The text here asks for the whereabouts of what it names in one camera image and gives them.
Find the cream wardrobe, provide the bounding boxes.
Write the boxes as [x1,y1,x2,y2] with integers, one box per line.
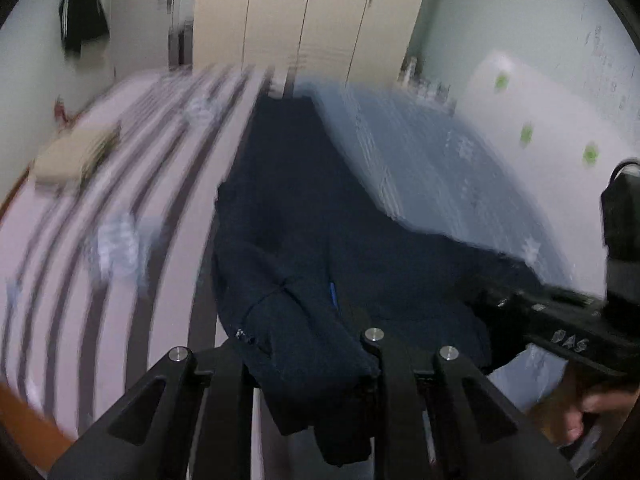
[192,0,435,98]

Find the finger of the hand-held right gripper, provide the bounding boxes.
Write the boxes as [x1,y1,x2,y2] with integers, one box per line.
[465,275,551,323]

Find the cluttered bedside table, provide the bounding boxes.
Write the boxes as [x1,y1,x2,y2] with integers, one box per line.
[397,56,458,111]

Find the grey suitcase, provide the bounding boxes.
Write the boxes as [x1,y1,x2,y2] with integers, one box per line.
[167,19,194,70]

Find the white headboard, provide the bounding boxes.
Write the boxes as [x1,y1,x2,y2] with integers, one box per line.
[457,49,640,293]

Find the person's right hand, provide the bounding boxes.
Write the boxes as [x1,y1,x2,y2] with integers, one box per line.
[564,382,633,447]

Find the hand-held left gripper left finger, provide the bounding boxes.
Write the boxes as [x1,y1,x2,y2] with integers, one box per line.
[50,346,253,480]

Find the navy blue pants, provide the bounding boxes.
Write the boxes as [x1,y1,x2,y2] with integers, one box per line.
[212,95,551,466]

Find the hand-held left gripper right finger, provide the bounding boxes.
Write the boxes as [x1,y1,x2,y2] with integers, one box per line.
[361,327,576,480]

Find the white door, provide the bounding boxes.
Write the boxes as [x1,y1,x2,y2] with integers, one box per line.
[112,0,178,72]

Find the folded beige clothes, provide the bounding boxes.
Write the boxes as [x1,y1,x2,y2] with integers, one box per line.
[31,124,122,188]

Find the bed with striped star sheet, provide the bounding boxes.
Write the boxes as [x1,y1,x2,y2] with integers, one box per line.
[0,62,611,480]

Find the black jacket with white stripes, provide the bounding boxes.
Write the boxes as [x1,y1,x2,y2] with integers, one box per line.
[57,0,111,59]

